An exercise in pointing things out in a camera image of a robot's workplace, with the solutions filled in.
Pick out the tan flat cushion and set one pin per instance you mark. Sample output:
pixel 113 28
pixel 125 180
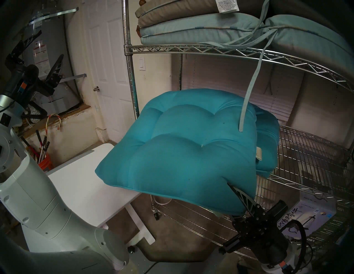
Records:
pixel 177 9

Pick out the grey water heater tank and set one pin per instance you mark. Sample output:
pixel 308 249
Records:
pixel 55 44

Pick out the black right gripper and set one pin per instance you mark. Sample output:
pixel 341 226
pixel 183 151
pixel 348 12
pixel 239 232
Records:
pixel 262 234

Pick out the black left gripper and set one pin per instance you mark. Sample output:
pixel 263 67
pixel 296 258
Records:
pixel 25 80

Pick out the white panel door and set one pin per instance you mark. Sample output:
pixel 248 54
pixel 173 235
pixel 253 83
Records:
pixel 107 55

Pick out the white wall light switch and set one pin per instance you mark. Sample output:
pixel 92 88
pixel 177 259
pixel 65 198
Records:
pixel 142 64

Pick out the white lamp product box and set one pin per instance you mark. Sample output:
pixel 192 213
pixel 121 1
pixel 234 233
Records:
pixel 312 218

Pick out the white folding table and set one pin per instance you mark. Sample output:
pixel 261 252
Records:
pixel 83 193

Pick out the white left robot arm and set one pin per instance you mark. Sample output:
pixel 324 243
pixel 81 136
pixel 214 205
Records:
pixel 36 207

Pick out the teal tufted seat cushion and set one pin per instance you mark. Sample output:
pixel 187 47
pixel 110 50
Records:
pixel 179 152
pixel 267 138

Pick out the pale blue tie cushion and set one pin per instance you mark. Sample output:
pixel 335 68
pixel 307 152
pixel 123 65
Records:
pixel 193 30

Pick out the dark LED product box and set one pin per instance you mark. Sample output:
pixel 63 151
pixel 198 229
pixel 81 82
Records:
pixel 337 223

